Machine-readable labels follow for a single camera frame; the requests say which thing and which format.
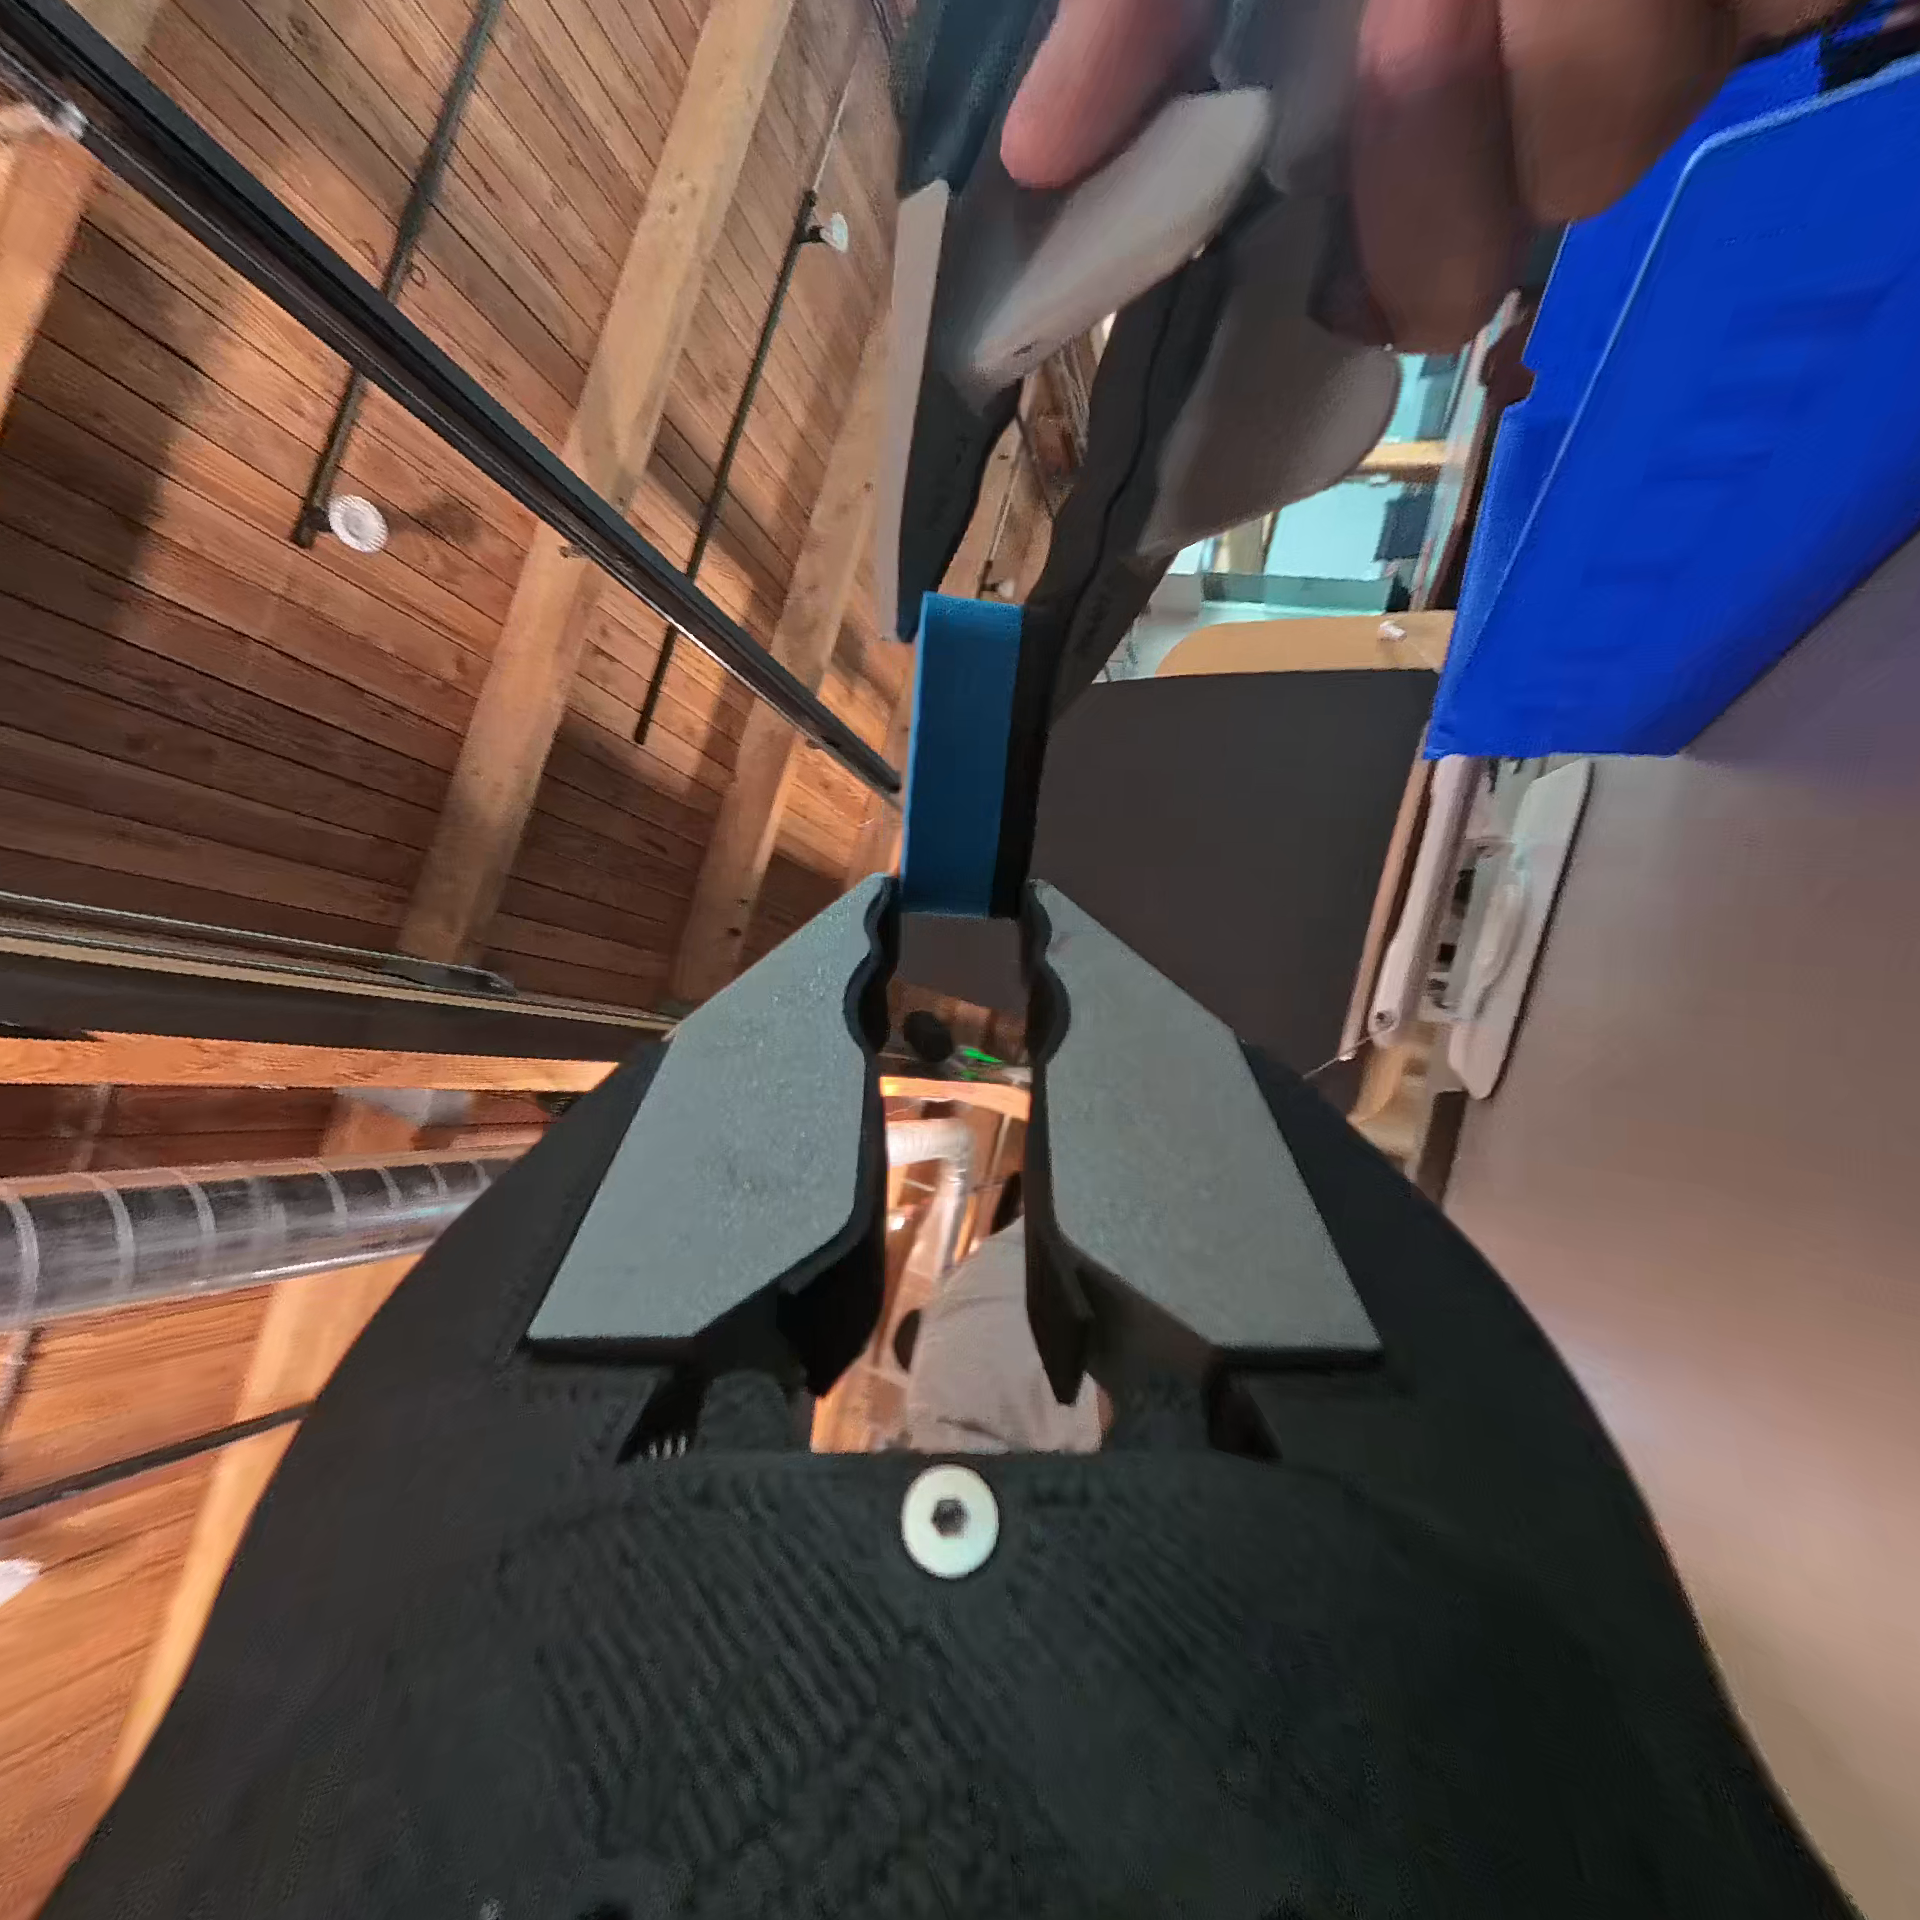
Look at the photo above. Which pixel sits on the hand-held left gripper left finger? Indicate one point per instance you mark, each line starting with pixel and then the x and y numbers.
pixel 720 1172

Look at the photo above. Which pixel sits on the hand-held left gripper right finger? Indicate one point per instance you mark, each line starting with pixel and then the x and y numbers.
pixel 1184 1184

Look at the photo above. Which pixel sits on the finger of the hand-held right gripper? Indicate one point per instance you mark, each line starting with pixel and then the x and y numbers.
pixel 1277 435
pixel 931 452

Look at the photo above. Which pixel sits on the blue whiteboard eraser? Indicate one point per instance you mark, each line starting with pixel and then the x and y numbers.
pixel 960 750

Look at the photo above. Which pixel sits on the blue plastic bin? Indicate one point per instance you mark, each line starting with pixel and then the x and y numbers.
pixel 1695 495

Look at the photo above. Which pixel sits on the person's right hand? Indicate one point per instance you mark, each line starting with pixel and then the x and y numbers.
pixel 1442 135

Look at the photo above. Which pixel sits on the small white spot lamp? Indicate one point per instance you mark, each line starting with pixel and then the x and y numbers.
pixel 834 231

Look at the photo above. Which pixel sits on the black screen panel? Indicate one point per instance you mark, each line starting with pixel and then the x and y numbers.
pixel 1231 840

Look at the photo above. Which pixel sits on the white screen stand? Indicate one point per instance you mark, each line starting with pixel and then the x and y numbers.
pixel 1531 901

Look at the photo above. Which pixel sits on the dark steel beam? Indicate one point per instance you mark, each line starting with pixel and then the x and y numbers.
pixel 300 997

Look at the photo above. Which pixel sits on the round white ceiling disc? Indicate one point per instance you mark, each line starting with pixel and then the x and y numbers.
pixel 358 523

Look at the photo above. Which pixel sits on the black dome camera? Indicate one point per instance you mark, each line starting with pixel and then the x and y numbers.
pixel 927 1032

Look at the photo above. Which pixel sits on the black ceiling rail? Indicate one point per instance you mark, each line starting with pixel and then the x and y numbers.
pixel 451 405

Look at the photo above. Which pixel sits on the silver ventilation duct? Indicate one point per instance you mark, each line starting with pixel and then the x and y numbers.
pixel 226 1224

